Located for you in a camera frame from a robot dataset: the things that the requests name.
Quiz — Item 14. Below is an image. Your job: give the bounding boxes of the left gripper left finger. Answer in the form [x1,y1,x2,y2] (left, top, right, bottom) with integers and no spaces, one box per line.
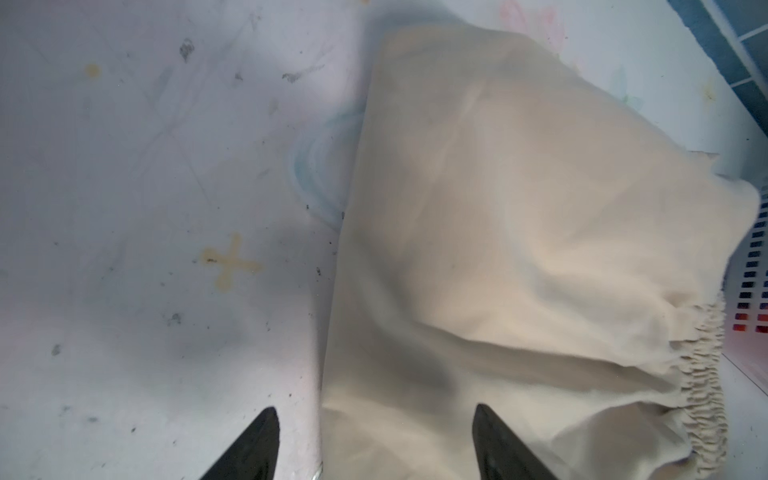
[201,406,280,480]

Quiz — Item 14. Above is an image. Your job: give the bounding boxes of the beige shorts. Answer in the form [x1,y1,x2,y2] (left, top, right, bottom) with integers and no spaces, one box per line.
[320,24,760,479]

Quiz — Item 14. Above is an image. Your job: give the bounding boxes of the white plastic basket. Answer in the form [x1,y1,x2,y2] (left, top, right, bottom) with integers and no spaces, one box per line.
[723,177,767,392]

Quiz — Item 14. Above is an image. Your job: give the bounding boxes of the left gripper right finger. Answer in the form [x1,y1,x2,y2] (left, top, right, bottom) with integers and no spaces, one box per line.
[472,403,556,480]

